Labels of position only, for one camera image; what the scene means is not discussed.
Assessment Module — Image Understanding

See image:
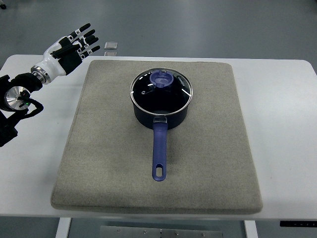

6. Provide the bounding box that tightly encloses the glass pot lid blue knob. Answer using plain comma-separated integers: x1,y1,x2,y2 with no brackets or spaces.
130,68,193,115

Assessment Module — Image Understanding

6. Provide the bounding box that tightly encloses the white table leg right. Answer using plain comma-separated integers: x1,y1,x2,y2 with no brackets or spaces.
244,220,259,238

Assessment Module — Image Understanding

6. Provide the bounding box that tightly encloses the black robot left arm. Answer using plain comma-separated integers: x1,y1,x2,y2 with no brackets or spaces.
0,72,44,146

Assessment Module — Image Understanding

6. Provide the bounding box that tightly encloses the dark pot with blue handle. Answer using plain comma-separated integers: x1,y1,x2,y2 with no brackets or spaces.
133,103,190,181

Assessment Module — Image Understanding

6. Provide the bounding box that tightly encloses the beige fabric mat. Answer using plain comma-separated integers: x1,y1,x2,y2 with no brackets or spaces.
51,60,263,214

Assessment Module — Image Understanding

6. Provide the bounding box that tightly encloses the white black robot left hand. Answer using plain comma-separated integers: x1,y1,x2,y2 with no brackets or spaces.
31,23,100,84

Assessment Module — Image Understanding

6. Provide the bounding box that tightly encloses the white table leg left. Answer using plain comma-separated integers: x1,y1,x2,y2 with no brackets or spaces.
55,218,72,238

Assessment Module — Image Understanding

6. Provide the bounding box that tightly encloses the white table leg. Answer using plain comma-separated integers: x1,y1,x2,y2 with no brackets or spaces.
244,220,259,238
55,218,72,238

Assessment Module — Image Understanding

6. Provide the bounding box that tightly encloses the silver floor plate lower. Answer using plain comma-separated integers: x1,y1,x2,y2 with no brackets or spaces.
104,51,117,57

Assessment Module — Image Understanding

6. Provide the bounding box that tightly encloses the grey metal base plate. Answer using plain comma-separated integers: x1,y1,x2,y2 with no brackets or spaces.
99,226,223,238

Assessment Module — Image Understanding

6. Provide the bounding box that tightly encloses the black table control panel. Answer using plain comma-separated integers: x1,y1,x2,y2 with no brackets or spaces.
279,221,317,228

